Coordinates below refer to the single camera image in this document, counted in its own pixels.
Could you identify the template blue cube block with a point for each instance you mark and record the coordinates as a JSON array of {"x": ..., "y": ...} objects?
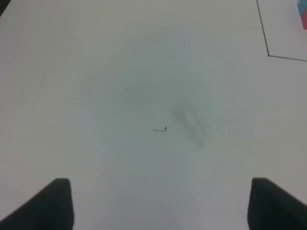
[{"x": 301, "y": 6}]

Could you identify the template red cube block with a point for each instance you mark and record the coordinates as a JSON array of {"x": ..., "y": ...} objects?
[{"x": 304, "y": 19}]

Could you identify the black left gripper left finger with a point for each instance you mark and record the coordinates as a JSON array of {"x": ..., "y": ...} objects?
[{"x": 50, "y": 209}]

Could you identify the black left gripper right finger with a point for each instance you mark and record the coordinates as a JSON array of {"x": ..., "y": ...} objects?
[{"x": 272, "y": 208}]

